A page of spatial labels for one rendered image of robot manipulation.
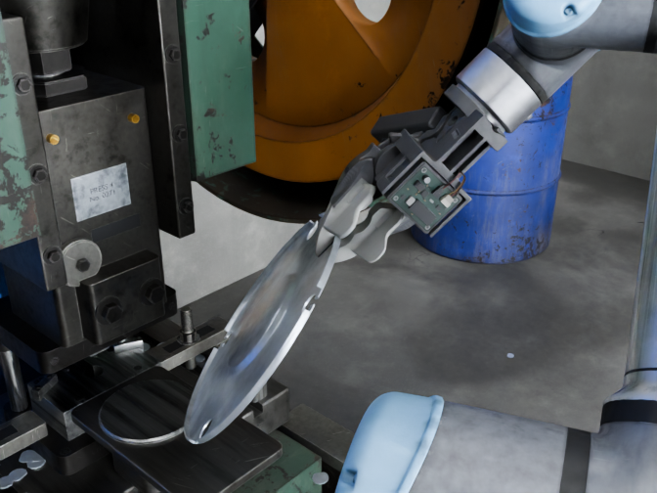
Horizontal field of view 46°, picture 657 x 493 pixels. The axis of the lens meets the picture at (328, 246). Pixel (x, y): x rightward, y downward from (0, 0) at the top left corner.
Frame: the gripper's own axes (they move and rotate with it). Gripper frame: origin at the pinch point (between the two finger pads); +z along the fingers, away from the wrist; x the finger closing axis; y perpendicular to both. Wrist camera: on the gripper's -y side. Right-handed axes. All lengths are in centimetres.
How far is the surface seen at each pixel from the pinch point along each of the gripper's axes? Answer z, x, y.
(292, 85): -5.7, -3.2, -41.0
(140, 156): 10.1, -16.9, -17.5
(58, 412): 42.1, -3.8, -13.4
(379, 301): 41, 107, -163
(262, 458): 24.3, 13.2, 0.2
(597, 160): -63, 205, -278
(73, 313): 27.8, -11.8, -10.6
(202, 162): 5.9, -11.1, -17.4
